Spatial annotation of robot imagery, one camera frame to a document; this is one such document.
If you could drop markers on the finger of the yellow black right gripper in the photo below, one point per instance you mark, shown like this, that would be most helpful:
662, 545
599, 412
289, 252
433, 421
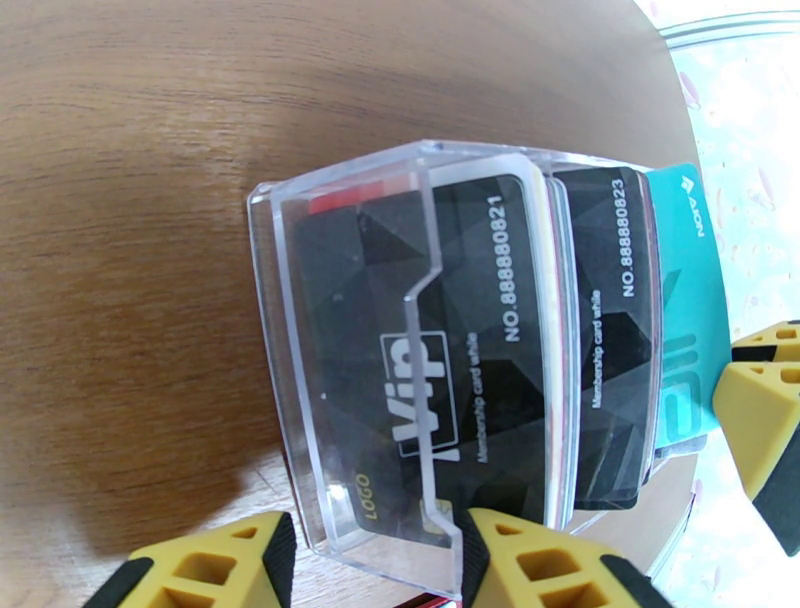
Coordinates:
769, 344
759, 425

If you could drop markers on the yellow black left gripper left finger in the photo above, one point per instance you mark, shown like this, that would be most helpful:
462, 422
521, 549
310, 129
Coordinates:
206, 562

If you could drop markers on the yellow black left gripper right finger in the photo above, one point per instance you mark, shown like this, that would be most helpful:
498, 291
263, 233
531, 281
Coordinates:
544, 562

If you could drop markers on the teal plastic card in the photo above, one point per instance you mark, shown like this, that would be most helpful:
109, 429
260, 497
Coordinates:
687, 300

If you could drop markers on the red leather card holder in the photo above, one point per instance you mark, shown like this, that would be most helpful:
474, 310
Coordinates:
437, 603

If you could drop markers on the black VIP card number 821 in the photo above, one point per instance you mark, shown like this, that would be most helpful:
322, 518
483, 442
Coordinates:
487, 375

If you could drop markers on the black VIP card number 823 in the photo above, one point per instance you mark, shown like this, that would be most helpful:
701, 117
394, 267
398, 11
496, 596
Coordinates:
615, 387

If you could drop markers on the red plastic card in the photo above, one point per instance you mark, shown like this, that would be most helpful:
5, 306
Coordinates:
337, 201

